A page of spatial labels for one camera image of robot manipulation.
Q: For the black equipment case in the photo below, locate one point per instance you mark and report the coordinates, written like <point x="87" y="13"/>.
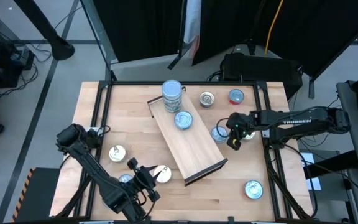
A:
<point x="259" y="70"/>

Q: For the black slanted bar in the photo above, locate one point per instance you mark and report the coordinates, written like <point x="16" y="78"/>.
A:
<point x="331" y="165"/>

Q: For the black curtain panel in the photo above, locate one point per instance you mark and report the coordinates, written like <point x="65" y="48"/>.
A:
<point x="306" y="31"/>
<point x="135" y="28"/>

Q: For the black hazard-striped platform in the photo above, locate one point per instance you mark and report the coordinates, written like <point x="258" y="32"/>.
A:
<point x="39" y="196"/>

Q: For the yellow blue label tuna can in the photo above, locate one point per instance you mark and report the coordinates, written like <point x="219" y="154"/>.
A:
<point x="221" y="137"/>

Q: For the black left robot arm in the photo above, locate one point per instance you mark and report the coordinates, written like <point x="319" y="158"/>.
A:
<point x="98" y="174"/>

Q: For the grey metal beam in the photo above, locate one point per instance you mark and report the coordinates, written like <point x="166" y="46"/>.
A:
<point x="100" y="37"/>

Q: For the white fabric strip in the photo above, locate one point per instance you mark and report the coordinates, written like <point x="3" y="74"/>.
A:
<point x="192" y="18"/>

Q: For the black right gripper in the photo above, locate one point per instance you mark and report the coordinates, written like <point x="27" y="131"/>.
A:
<point x="241" y="124"/>

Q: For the black stand foot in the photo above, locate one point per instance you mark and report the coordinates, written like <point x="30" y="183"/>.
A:
<point x="312" y="88"/>
<point x="177" y="57"/>

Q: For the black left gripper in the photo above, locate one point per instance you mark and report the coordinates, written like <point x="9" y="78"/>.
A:
<point x="140" y="182"/>

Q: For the wooden shelf with black frame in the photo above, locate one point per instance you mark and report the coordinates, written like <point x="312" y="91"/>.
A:
<point x="194" y="146"/>

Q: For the black pole stand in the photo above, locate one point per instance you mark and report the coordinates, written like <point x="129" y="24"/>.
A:
<point x="62" y="49"/>

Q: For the black frame bracket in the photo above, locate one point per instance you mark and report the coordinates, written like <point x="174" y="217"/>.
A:
<point x="231" y="218"/>

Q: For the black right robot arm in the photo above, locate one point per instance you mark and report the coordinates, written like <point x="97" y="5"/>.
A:
<point x="300" y="121"/>

